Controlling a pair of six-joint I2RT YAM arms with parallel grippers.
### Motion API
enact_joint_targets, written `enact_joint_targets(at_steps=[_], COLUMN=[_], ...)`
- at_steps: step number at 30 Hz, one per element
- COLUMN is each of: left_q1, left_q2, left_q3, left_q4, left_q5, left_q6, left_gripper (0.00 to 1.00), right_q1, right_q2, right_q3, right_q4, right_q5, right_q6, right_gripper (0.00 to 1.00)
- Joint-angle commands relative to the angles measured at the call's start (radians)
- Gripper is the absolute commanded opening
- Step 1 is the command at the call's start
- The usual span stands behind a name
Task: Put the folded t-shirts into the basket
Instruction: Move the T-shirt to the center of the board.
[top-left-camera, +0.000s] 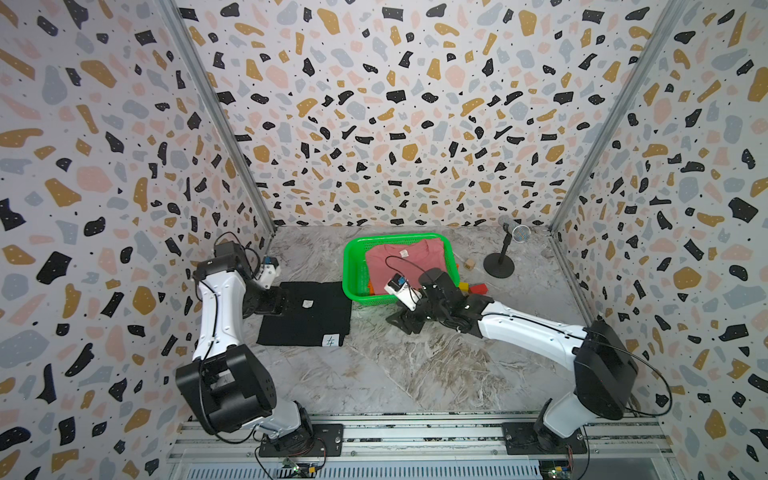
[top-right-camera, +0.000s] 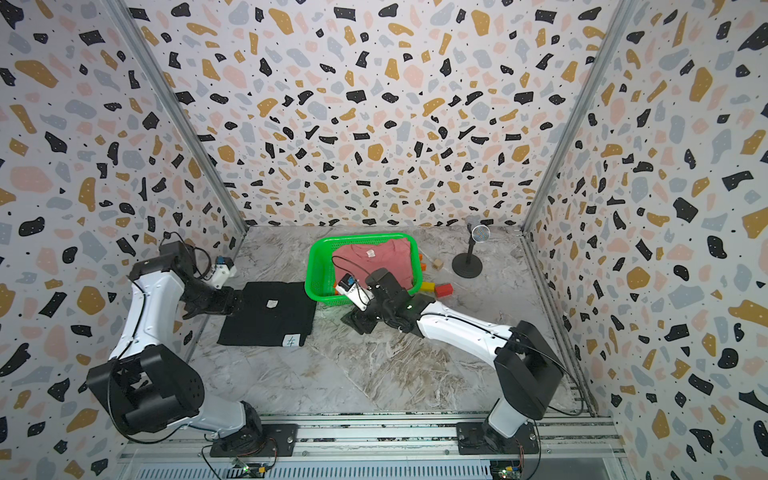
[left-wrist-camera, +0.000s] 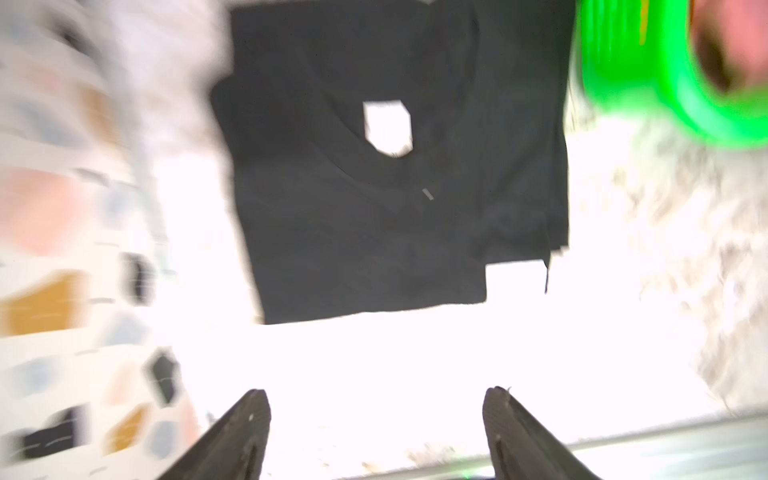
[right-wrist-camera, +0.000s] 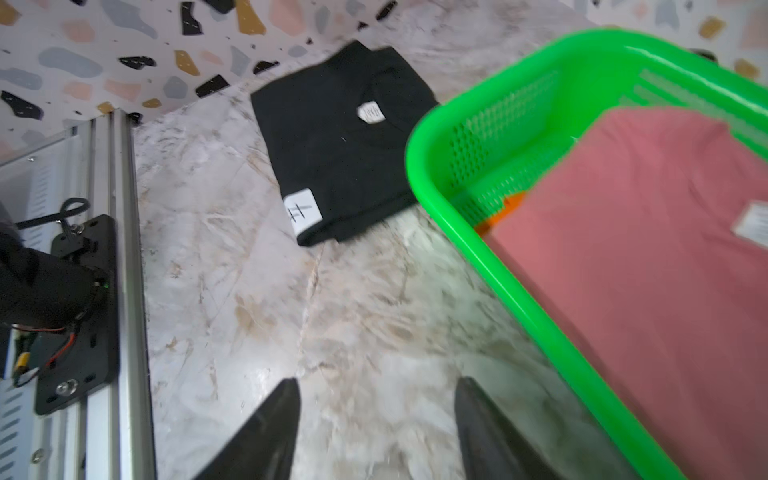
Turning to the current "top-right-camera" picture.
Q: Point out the corner aluminium post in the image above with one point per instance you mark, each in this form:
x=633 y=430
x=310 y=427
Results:
x=119 y=13
x=615 y=28

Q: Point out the green plastic basket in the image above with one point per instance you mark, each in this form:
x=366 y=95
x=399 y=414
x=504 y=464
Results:
x=321 y=279

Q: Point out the black t-shirt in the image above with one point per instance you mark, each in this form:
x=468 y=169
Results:
x=268 y=312

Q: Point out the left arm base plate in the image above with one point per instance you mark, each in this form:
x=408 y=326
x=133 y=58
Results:
x=272 y=440

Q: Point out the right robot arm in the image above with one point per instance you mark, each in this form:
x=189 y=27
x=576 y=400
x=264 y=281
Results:
x=528 y=370

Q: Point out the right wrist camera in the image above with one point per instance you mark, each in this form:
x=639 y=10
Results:
x=349 y=287

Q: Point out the white paper label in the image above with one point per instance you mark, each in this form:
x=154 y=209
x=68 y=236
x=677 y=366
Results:
x=292 y=340

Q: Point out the left corner aluminium post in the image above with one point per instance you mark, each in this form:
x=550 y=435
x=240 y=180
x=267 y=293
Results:
x=119 y=13

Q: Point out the right corner aluminium post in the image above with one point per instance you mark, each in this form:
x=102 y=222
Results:
x=615 y=28

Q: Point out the aluminium rail frame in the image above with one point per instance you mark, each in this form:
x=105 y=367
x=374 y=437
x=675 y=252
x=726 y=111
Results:
x=393 y=446

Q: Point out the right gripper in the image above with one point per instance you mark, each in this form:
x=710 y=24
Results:
x=358 y=321

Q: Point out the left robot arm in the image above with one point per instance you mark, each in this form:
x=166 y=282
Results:
x=144 y=386

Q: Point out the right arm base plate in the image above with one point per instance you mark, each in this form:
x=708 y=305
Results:
x=478 y=438

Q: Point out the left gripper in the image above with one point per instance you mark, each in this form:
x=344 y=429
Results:
x=225 y=304

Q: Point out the black stand with mirror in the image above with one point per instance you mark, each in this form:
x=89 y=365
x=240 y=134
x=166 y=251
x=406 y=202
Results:
x=468 y=265

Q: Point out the red block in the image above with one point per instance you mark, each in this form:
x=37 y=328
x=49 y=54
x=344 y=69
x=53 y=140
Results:
x=443 y=290

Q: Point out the pink t-shirt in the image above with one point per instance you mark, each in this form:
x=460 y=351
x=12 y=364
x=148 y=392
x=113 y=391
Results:
x=360 y=260

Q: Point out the yellow block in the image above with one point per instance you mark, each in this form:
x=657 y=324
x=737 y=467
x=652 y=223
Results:
x=428 y=286

